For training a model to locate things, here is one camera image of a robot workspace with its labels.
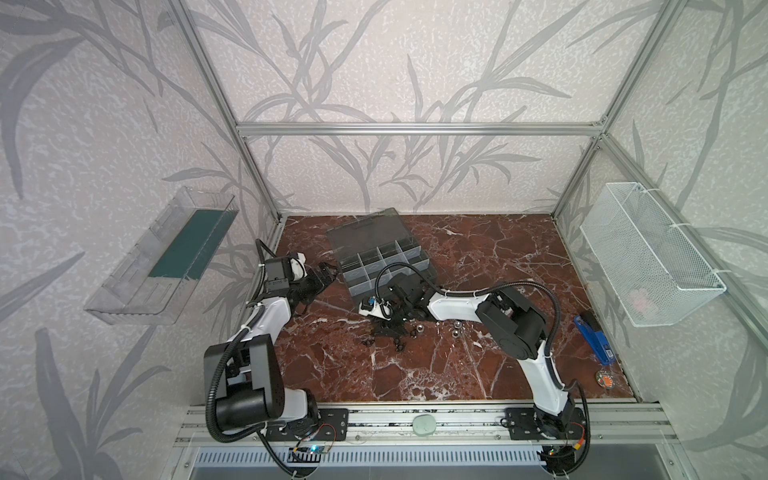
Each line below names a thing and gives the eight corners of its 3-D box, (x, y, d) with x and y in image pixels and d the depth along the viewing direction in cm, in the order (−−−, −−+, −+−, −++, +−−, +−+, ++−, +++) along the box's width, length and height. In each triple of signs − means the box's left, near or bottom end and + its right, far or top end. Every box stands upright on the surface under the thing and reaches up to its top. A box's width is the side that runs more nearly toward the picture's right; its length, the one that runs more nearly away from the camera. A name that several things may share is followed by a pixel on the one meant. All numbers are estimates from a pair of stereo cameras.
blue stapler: (598, 366, 85) (608, 359, 81) (573, 319, 94) (581, 312, 90) (608, 364, 86) (619, 358, 81) (583, 318, 95) (591, 310, 91)
